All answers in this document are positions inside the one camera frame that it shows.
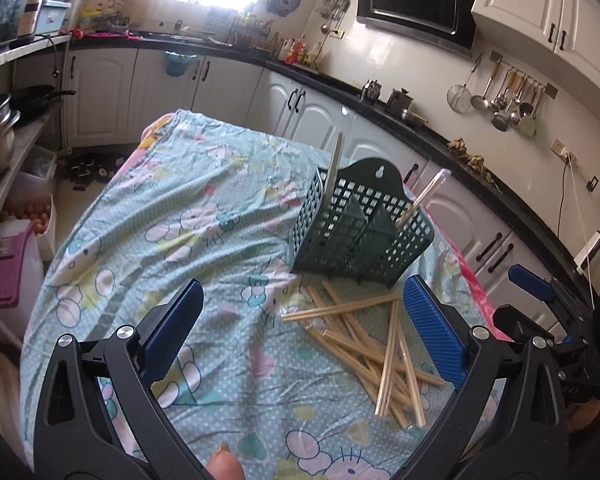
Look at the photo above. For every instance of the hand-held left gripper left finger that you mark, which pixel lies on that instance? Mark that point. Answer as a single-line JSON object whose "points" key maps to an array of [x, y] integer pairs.
{"points": [[172, 330]]}

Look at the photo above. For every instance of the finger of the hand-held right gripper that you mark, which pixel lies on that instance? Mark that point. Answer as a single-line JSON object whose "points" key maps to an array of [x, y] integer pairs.
{"points": [[530, 279], [517, 321]]}

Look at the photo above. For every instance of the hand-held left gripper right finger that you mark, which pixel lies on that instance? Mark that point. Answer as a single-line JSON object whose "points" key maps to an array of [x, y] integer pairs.
{"points": [[435, 330]]}

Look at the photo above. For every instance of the pile of wooden chopsticks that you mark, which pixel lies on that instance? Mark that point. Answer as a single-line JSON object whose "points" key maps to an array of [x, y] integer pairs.
{"points": [[350, 345]]}

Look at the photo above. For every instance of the green plastic utensil basket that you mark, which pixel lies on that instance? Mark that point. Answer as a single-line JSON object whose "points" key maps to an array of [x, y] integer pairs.
{"points": [[365, 170]]}

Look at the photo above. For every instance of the row of hanging kitchen utensils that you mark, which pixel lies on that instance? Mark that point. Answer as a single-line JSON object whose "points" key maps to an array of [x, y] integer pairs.
{"points": [[500, 100]]}

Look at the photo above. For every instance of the person's left hand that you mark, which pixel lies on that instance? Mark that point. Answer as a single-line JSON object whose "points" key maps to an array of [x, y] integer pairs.
{"points": [[225, 466]]}

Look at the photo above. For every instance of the cartoon cat printed tablecloth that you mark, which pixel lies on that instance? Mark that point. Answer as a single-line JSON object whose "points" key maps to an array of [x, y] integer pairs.
{"points": [[180, 200]]}

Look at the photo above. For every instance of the ginger roots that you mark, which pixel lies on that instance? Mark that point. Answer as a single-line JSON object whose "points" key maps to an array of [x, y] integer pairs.
{"points": [[472, 157]]}

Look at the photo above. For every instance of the wrapped chopstick pair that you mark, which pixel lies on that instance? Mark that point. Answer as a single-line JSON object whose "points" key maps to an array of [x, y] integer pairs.
{"points": [[427, 190]]}

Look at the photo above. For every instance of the purple plastic container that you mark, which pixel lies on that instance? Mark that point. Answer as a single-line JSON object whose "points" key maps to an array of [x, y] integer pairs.
{"points": [[7, 265]]}

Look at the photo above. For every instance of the shoes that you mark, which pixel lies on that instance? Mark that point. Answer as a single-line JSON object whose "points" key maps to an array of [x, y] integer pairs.
{"points": [[87, 167]]}

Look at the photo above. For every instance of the box of eggs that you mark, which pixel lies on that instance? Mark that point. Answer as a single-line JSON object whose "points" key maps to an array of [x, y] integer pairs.
{"points": [[32, 210]]}

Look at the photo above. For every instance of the chopstick standing in basket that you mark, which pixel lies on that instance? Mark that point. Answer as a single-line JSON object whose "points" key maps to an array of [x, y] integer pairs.
{"points": [[336, 155]]}

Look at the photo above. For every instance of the black coffee pot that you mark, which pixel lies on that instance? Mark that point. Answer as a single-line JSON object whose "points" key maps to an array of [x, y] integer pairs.
{"points": [[397, 101]]}

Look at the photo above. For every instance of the steel kettle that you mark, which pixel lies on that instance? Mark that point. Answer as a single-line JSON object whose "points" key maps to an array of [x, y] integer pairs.
{"points": [[372, 91]]}

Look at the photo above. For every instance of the blue hanging bag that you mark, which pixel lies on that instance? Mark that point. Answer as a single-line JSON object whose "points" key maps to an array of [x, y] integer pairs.
{"points": [[177, 64]]}

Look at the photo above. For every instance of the black kitchen countertop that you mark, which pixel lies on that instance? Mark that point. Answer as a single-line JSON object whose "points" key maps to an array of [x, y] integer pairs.
{"points": [[330, 82]]}

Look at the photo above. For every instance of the black frying pan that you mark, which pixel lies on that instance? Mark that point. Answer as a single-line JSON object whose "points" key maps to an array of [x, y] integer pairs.
{"points": [[32, 99]]}

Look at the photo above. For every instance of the white upper cabinets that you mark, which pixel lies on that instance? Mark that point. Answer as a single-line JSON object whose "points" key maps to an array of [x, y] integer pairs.
{"points": [[540, 5]]}

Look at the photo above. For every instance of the black range hood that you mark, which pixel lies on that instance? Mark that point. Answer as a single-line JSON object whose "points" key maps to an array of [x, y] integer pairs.
{"points": [[415, 0]]}

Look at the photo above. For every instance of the group of condiment bottles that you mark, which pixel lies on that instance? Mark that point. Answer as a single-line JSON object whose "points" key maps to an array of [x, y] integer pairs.
{"points": [[300, 50]]}

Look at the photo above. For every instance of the small hanging utensil rack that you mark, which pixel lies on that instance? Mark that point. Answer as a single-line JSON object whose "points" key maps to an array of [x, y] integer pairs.
{"points": [[335, 12]]}

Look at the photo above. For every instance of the light blue storage box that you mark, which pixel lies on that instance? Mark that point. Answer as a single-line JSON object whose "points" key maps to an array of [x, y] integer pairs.
{"points": [[52, 17]]}

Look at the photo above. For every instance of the wall power socket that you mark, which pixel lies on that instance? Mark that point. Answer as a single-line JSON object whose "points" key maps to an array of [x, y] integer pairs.
{"points": [[562, 150]]}

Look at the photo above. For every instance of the round wall fan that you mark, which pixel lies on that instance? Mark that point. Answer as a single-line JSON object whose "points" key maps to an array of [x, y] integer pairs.
{"points": [[283, 1]]}

